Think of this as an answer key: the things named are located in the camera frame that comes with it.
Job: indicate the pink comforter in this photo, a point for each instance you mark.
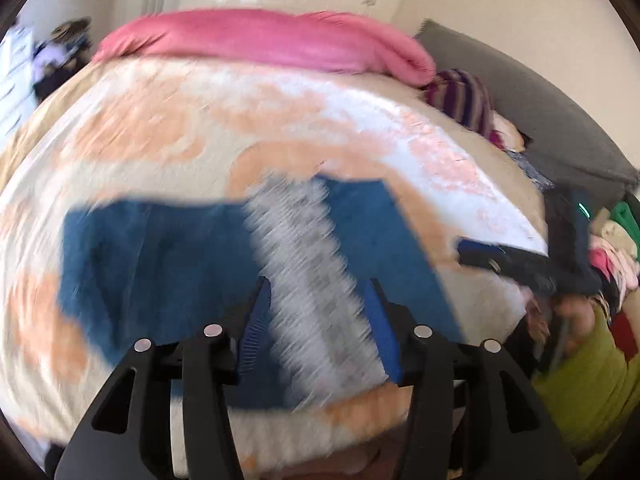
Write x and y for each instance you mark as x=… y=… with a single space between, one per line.
x=260 y=40

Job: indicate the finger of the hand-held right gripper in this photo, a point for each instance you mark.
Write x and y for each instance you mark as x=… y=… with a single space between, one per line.
x=480 y=255

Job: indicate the peach and white fleece blanket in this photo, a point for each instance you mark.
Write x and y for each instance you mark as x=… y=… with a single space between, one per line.
x=150 y=125

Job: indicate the dark green garment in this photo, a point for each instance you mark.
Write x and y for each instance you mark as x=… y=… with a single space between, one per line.
x=627 y=225

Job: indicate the red cloth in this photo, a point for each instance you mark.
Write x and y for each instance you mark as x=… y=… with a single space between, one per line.
x=627 y=332

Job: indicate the striped purple cloth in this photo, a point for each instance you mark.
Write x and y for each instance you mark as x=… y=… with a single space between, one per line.
x=462 y=100

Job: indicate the cream and magenta cloth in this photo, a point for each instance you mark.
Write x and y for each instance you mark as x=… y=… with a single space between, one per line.
x=507 y=132

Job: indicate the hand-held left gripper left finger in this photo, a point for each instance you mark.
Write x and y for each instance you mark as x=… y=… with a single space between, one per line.
x=255 y=330

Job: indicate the lime green cloth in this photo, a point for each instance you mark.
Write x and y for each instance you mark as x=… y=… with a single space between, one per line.
x=595 y=400

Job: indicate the grey padded headboard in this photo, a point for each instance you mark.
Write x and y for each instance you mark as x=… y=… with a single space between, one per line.
x=550 y=110

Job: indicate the white dresser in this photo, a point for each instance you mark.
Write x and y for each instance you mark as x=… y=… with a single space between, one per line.
x=15 y=75

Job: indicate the blue patterned cloth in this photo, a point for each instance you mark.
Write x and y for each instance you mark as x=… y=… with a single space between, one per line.
x=532 y=172

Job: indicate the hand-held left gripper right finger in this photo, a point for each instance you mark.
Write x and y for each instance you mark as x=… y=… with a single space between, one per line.
x=387 y=340

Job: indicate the pile of coloured clothes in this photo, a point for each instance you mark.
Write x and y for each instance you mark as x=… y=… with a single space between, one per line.
x=617 y=260

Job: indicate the person's right hand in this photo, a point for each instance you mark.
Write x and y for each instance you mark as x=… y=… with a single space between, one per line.
x=575 y=320

